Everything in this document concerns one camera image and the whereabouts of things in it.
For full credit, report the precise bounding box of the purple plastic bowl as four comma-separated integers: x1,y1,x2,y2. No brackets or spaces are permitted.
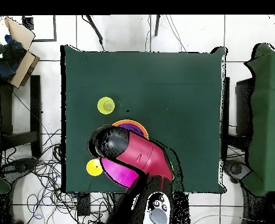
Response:
116,122,145,138

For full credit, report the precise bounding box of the pale yellow plastic cup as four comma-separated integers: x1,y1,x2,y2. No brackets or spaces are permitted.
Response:
97,96,116,115

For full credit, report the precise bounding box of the pink plastic bowl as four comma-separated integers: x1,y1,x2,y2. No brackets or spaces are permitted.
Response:
99,157,141,189

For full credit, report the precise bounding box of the dark green tablecloth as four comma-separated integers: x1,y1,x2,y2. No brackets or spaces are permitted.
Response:
60,44,228,194

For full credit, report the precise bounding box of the orange-yellow plastic cup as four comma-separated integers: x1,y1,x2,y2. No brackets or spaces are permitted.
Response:
86,158,104,177

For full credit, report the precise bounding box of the black power adapter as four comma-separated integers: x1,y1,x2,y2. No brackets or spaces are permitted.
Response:
76,192,92,217

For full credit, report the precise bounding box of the black tripod leg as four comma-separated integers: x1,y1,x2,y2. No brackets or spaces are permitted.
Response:
154,15,162,37
82,15,106,52

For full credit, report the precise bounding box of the black chair base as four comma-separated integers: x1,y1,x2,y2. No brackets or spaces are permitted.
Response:
223,159,252,184
0,157,39,185

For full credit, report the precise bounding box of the dark blue cloth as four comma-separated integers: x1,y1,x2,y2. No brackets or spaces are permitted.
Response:
0,34,27,81

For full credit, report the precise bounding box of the cardboard box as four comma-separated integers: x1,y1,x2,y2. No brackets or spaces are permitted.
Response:
4,16,41,89

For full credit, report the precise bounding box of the tangle of floor cables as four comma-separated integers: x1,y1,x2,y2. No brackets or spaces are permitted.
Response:
0,128,116,224

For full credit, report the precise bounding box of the black stool frame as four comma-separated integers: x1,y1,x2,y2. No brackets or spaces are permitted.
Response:
0,74,43,158

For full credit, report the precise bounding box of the black metal frame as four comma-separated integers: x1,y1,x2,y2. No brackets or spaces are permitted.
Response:
22,15,58,43

